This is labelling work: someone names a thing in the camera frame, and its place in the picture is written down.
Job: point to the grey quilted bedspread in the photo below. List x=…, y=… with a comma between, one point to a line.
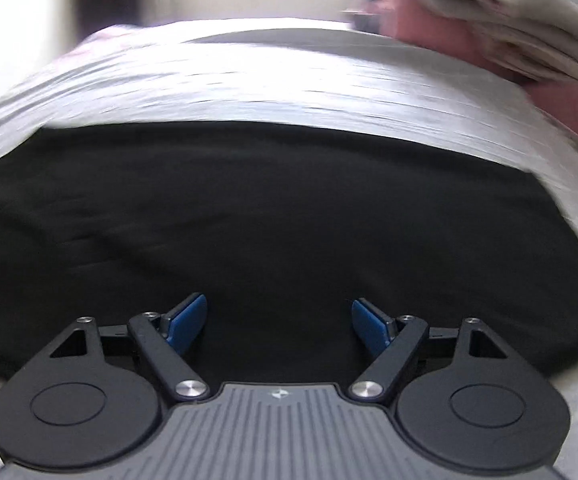
x=114, y=401

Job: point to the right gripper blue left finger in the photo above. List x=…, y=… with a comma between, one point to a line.
x=181, y=325

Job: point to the black pants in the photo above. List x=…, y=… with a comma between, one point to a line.
x=280, y=228

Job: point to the pink blanket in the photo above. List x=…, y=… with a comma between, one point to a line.
x=410, y=22

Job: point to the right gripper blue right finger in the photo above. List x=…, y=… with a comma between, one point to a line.
x=375, y=328

